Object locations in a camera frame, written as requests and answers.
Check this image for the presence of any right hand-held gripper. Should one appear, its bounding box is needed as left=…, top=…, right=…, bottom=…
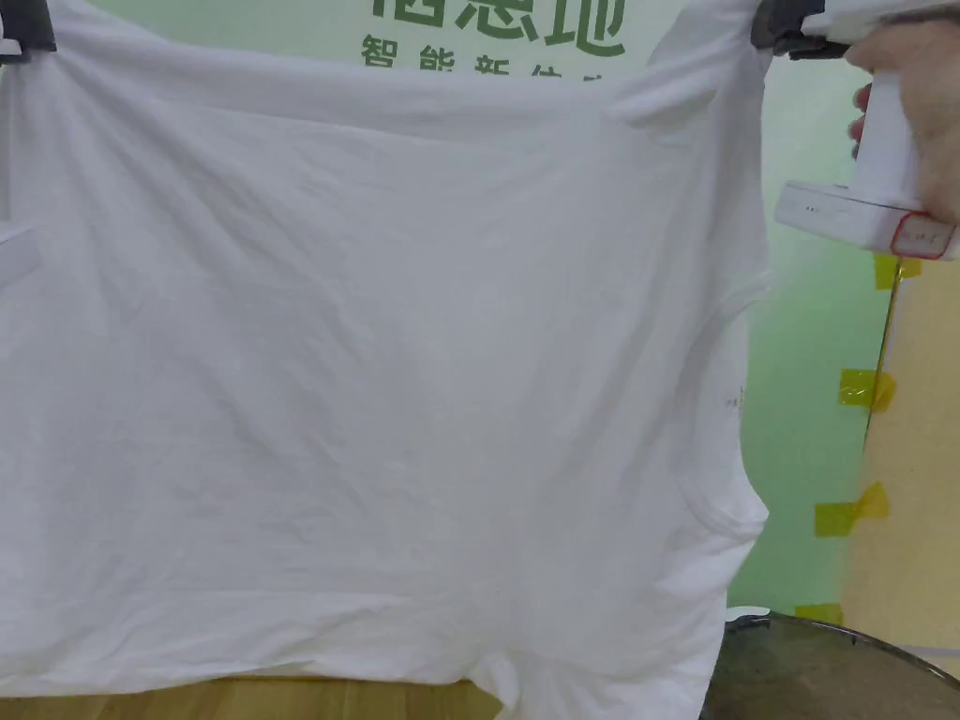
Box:
left=749, top=0, right=960, bottom=263

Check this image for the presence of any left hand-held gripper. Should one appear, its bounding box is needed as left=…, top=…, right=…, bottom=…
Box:
left=0, top=0, right=59, bottom=66

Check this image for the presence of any person's right hand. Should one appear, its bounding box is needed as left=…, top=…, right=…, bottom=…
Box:
left=843, top=19, right=960, bottom=226

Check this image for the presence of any white shirt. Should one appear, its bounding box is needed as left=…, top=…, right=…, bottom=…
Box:
left=0, top=0, right=775, bottom=720

